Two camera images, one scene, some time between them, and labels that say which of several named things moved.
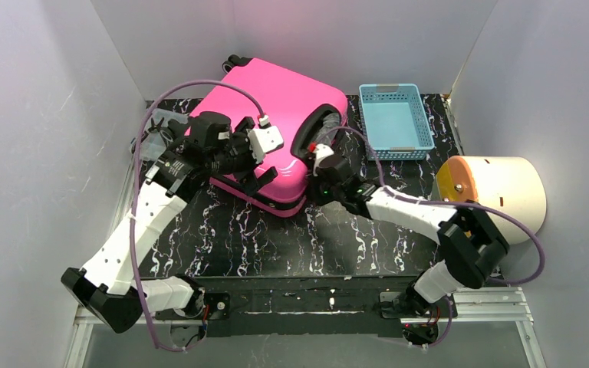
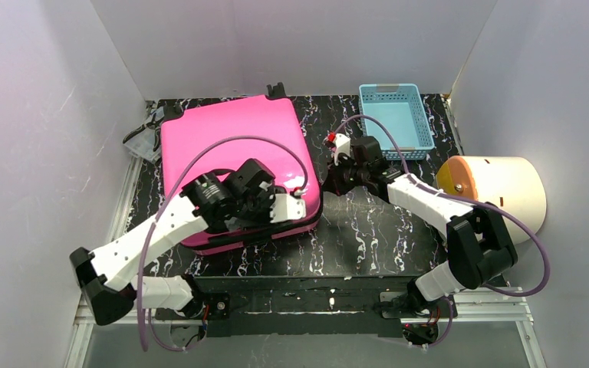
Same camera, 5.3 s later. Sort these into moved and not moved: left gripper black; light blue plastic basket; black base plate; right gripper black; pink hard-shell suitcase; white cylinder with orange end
Moved: right gripper black; left gripper black; pink hard-shell suitcase
Not moved: white cylinder with orange end; black base plate; light blue plastic basket
